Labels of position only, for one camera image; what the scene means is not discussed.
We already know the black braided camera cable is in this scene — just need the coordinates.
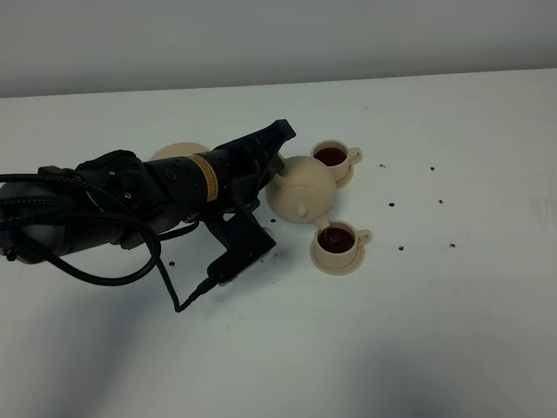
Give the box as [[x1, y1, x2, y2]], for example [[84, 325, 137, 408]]
[[0, 165, 218, 314]]

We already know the teapot saucer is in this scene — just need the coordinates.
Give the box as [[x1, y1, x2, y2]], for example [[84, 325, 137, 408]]
[[150, 142, 211, 161]]

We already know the black left camera bracket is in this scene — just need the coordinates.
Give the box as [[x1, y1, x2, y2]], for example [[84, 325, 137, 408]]
[[205, 211, 276, 284]]

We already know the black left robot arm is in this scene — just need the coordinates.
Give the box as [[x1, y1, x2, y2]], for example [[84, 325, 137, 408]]
[[1, 119, 296, 264]]

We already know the far teacup saucer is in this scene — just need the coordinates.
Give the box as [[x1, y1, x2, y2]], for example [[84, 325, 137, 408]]
[[331, 163, 353, 189]]

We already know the near teacup saucer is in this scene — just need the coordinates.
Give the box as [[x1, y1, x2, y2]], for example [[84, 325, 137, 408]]
[[310, 239, 366, 276]]

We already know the near brown teacup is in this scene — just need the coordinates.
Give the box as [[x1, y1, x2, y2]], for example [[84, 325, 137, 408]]
[[314, 219, 372, 253]]

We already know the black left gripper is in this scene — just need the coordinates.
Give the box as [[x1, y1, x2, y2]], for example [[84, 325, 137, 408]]
[[208, 119, 296, 212]]

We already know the brown teacup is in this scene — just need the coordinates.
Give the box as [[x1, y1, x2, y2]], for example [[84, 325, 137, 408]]
[[314, 219, 372, 253], [311, 140, 362, 183]]

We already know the far brown teacup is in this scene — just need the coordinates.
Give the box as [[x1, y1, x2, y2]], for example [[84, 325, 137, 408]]
[[311, 140, 362, 183]]

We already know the brown clay teapot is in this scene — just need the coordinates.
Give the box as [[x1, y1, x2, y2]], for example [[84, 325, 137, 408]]
[[265, 156, 337, 230]]

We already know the teacup saucer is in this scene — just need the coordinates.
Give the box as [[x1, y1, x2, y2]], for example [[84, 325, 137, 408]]
[[310, 239, 366, 276], [331, 163, 353, 189]]

